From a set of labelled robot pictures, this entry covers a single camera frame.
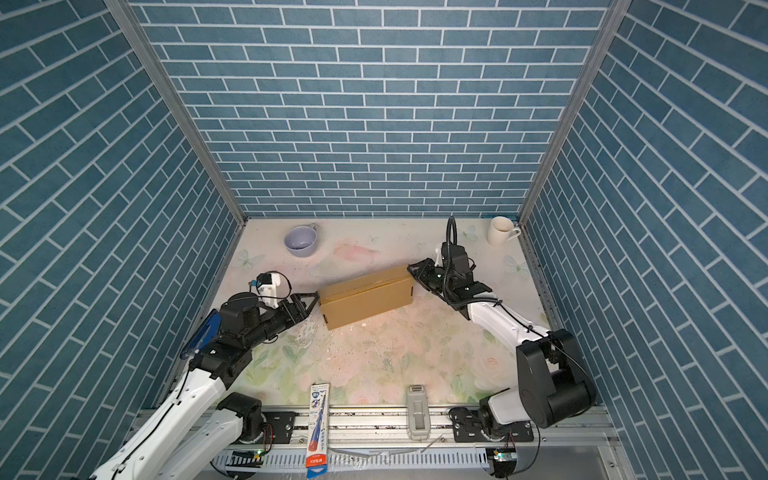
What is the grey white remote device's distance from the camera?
2.36ft

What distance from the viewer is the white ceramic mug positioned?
1.08 meters

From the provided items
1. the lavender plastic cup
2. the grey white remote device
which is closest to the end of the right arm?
the grey white remote device

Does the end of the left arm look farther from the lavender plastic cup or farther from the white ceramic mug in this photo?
the white ceramic mug

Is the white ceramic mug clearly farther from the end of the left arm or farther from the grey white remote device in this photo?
the end of the left arm

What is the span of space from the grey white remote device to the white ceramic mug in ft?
1.95

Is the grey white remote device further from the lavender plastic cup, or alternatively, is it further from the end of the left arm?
the lavender plastic cup
